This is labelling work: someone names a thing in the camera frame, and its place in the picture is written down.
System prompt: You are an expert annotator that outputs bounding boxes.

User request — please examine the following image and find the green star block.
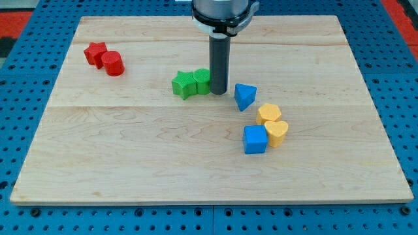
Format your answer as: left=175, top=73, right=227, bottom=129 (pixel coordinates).
left=172, top=71, right=197, bottom=100

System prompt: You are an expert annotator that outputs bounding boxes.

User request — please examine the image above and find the light wooden board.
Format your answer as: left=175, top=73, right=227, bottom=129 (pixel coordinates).
left=10, top=15, right=413, bottom=206

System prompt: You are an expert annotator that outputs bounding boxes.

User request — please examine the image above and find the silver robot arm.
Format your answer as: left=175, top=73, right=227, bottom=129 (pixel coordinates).
left=191, top=0, right=260, bottom=39

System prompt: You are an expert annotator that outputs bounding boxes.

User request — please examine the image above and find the yellow heart block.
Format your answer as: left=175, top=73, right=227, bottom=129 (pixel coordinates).
left=264, top=121, right=289, bottom=148

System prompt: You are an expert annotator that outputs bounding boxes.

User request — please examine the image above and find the green cylinder block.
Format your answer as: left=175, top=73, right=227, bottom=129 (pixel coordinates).
left=193, top=69, right=210, bottom=95

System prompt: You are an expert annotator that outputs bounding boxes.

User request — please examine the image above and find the blue triangle block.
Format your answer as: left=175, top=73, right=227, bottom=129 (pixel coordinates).
left=234, top=84, right=257, bottom=112

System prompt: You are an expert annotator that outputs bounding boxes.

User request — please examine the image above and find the red cylinder block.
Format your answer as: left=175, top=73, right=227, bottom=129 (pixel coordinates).
left=101, top=51, right=125, bottom=76

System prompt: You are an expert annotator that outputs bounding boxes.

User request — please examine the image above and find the blue cube block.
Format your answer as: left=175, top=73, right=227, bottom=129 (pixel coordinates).
left=242, top=125, right=268, bottom=154

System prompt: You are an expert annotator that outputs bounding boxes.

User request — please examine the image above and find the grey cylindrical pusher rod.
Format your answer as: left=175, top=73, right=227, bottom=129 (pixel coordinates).
left=209, top=37, right=231, bottom=95

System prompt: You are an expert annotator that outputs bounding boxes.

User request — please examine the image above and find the yellow hexagon block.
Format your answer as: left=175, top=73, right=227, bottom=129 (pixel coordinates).
left=255, top=103, right=281, bottom=125

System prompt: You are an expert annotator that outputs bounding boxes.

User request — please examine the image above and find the red star block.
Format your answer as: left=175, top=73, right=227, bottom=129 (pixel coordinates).
left=84, top=42, right=108, bottom=69

